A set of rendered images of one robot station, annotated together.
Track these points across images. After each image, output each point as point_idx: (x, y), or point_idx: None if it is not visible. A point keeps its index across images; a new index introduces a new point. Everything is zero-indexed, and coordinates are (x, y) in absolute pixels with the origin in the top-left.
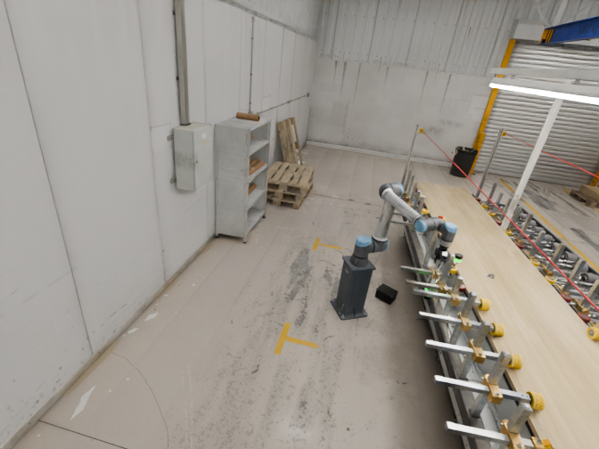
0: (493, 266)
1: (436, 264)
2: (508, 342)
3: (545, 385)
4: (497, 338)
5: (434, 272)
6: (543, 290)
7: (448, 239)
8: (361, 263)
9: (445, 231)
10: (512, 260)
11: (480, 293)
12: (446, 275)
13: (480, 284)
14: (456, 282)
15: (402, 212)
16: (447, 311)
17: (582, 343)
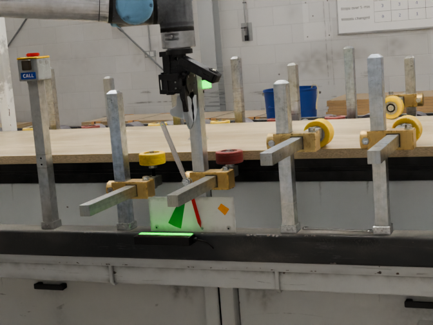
0: (162, 138)
1: (189, 111)
2: (429, 140)
3: None
4: (421, 144)
5: (139, 180)
6: (256, 125)
7: (191, 20)
8: None
9: (176, 1)
10: (145, 131)
11: (261, 146)
12: (204, 140)
13: (227, 144)
14: (287, 97)
15: (43, 4)
16: (294, 192)
17: None
